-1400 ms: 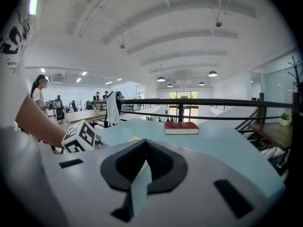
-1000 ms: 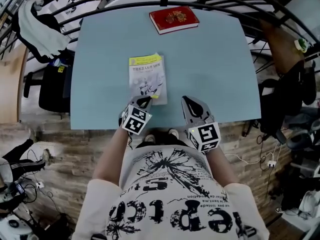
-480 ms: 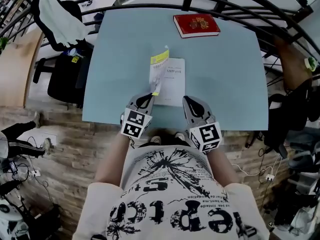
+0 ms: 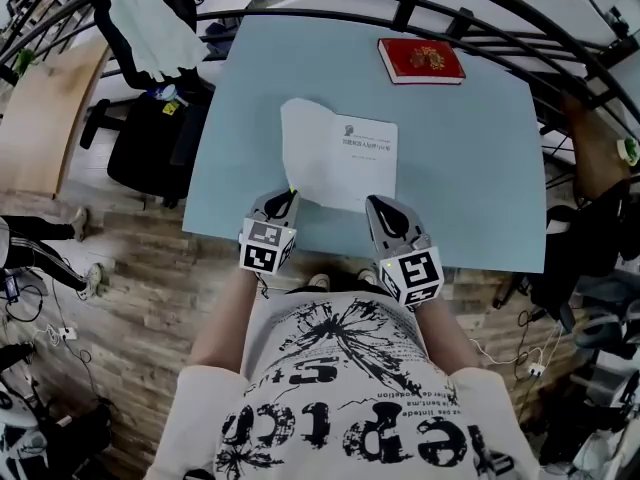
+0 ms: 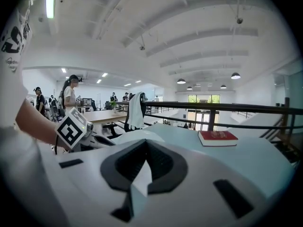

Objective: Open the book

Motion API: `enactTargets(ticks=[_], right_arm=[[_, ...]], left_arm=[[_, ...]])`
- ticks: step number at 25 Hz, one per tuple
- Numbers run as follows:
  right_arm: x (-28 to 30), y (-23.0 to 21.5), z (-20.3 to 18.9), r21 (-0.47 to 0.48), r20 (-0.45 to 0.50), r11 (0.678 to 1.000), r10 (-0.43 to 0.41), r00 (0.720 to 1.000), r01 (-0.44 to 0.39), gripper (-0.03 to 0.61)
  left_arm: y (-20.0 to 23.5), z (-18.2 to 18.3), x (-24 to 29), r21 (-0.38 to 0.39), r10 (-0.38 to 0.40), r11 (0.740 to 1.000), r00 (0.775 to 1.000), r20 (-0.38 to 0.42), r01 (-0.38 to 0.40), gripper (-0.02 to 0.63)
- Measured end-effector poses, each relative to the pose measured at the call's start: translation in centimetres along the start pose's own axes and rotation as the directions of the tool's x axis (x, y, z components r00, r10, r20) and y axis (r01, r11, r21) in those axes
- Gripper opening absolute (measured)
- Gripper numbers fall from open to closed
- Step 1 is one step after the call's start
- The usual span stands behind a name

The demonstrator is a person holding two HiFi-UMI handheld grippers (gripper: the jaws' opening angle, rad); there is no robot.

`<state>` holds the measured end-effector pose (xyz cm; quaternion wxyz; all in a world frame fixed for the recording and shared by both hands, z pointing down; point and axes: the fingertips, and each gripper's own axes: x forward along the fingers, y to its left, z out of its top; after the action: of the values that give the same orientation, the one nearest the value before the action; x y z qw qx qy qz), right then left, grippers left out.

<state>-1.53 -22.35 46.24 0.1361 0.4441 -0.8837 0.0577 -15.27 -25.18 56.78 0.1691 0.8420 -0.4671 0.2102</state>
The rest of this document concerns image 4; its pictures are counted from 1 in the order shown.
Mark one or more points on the brown wooden table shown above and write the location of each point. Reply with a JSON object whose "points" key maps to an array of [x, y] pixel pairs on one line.
{"points": [[595, 148]]}

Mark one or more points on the person's left shoe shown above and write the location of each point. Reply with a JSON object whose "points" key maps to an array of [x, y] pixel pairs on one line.
{"points": [[319, 281]]}

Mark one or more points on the light wooden desk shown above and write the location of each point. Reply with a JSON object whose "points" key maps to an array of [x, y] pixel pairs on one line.
{"points": [[45, 123]]}

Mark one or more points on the person's right forearm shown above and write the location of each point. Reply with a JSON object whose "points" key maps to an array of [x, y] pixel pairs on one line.
{"points": [[447, 335]]}

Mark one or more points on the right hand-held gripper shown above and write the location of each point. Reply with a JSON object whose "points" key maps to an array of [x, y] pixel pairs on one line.
{"points": [[410, 268]]}

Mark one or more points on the person's left forearm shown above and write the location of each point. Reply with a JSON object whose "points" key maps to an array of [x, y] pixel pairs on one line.
{"points": [[225, 318]]}

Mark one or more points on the person's right shoe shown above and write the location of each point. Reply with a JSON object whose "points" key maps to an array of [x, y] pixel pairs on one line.
{"points": [[367, 277]]}

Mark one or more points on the white power strip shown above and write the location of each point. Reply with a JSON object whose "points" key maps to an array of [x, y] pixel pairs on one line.
{"points": [[68, 333], [537, 369]]}

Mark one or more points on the person's dark trousers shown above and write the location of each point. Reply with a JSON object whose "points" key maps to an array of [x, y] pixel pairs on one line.
{"points": [[345, 280]]}

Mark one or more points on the black office chair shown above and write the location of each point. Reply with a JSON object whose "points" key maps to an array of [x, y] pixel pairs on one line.
{"points": [[150, 143]]}

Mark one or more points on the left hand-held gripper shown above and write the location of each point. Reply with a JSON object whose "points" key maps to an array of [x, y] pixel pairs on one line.
{"points": [[262, 248]]}

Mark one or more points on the black power adapter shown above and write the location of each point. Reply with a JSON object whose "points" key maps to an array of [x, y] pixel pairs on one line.
{"points": [[11, 289]]}

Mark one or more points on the black bag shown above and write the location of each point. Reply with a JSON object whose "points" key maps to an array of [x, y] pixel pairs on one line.
{"points": [[590, 253]]}

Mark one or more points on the black metal railing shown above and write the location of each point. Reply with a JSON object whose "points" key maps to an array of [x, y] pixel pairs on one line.
{"points": [[500, 23]]}

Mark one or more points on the white printed t-shirt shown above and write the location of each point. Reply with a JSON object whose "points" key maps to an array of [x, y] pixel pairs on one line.
{"points": [[350, 393]]}

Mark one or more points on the white book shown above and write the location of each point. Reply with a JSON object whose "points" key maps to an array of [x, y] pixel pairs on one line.
{"points": [[320, 158]]}

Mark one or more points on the red hardcover book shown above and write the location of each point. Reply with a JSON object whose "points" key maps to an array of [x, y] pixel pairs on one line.
{"points": [[422, 60]]}

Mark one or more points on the white cloth garment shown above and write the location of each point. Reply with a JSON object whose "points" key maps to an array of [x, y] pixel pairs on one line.
{"points": [[152, 23]]}

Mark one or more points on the plastic bottle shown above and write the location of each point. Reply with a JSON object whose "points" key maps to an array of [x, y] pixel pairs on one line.
{"points": [[165, 92]]}

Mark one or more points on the green potted plant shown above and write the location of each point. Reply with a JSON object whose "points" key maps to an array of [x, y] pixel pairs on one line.
{"points": [[24, 62]]}

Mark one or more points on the white and black machine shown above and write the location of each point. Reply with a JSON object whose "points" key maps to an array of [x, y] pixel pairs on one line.
{"points": [[30, 428]]}

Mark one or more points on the person's shoe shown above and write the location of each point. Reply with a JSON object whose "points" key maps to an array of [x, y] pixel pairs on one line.
{"points": [[319, 281], [367, 277], [80, 224], [94, 280]]}

